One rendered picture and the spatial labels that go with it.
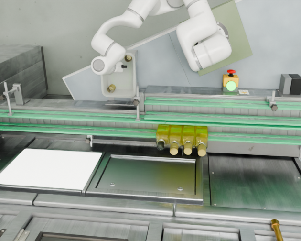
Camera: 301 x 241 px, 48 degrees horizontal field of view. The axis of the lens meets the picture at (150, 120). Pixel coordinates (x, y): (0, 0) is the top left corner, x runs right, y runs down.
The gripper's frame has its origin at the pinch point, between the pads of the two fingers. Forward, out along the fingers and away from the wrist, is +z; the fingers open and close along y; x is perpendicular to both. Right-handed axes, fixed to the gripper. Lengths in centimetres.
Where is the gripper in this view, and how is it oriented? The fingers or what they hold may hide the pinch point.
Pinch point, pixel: (115, 67)
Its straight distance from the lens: 166.2
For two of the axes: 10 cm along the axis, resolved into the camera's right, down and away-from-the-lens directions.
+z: 1.3, -1.4, 9.8
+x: 0.0, -9.9, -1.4
